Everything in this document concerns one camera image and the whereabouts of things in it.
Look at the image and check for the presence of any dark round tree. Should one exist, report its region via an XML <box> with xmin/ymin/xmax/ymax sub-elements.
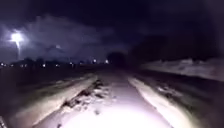
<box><xmin>107</xmin><ymin>51</ymin><xmax>128</xmax><ymax>70</ymax></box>

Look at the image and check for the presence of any snow-dusted paved path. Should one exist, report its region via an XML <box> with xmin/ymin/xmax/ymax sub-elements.
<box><xmin>33</xmin><ymin>69</ymin><xmax>174</xmax><ymax>128</ymax></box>

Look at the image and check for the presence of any row of distant lights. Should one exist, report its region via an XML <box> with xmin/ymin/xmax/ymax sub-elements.
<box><xmin>0</xmin><ymin>58</ymin><xmax>111</xmax><ymax>69</ymax></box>

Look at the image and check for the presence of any snowy grass verge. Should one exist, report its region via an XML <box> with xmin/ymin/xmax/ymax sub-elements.
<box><xmin>126</xmin><ymin>70</ymin><xmax>224</xmax><ymax>128</ymax></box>
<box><xmin>0</xmin><ymin>72</ymin><xmax>99</xmax><ymax>128</ymax></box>

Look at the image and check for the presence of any dark row of trees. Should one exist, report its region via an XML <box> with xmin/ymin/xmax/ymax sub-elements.
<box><xmin>128</xmin><ymin>31</ymin><xmax>223</xmax><ymax>64</ymax></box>

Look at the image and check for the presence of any pale snowy bank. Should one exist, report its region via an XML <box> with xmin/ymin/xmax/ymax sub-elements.
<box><xmin>139</xmin><ymin>57</ymin><xmax>224</xmax><ymax>83</ymax></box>

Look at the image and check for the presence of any street lamp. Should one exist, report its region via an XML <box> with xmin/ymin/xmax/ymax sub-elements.
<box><xmin>9</xmin><ymin>31</ymin><xmax>25</xmax><ymax>63</ymax></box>

